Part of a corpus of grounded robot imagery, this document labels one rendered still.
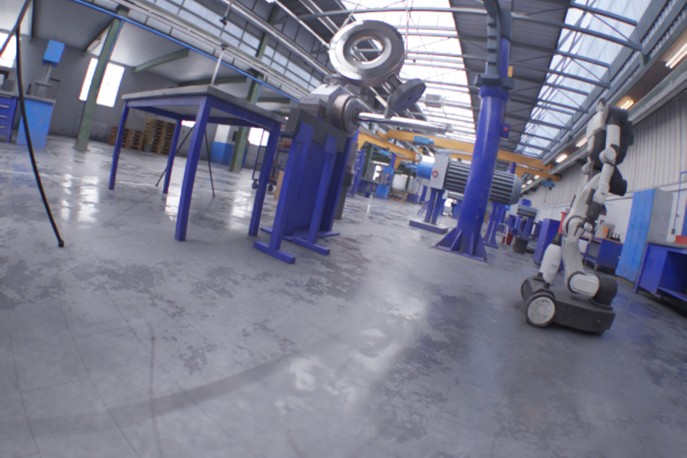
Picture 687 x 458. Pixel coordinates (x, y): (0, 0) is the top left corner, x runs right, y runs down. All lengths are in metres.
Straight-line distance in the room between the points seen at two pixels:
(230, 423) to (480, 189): 3.39
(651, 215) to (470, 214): 3.77
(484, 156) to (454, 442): 3.26
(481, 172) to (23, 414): 3.84
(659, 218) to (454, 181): 4.17
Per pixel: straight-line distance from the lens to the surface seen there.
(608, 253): 7.34
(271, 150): 2.06
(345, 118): 2.35
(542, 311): 1.82
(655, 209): 6.12
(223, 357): 0.85
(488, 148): 3.68
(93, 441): 0.66
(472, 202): 3.59
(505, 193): 5.58
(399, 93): 1.27
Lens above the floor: 0.53
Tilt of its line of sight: 4 degrees down
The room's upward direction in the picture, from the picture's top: 13 degrees clockwise
